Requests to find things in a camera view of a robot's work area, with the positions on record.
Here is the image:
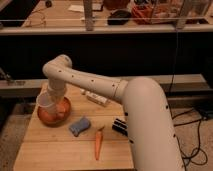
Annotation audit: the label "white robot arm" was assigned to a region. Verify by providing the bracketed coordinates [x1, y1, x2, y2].
[42, 55, 185, 171]

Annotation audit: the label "orange ceramic bowl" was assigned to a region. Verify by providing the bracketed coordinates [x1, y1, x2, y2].
[37, 97, 71, 126]

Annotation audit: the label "black bowl on shelf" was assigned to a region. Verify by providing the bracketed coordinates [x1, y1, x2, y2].
[107, 10, 131, 25]

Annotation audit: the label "white tube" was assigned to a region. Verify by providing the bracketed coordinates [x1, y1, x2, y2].
[81, 89, 109, 106]

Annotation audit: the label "blue sponge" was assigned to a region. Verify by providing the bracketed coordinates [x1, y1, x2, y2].
[69, 117, 91, 137]

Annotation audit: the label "wooden cutting board table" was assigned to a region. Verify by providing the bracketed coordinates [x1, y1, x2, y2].
[13, 85, 133, 171]

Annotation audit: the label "orange toy carrot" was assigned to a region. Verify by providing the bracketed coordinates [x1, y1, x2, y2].
[95, 126, 104, 160]

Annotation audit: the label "orange crate on shelf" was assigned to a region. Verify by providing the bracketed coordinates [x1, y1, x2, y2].
[131, 5, 152, 25]

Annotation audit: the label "grey metal post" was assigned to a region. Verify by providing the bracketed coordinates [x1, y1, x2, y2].
[83, 0, 93, 31]

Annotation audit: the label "black floor cables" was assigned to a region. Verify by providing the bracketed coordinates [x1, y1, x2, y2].
[171, 108, 209, 171]

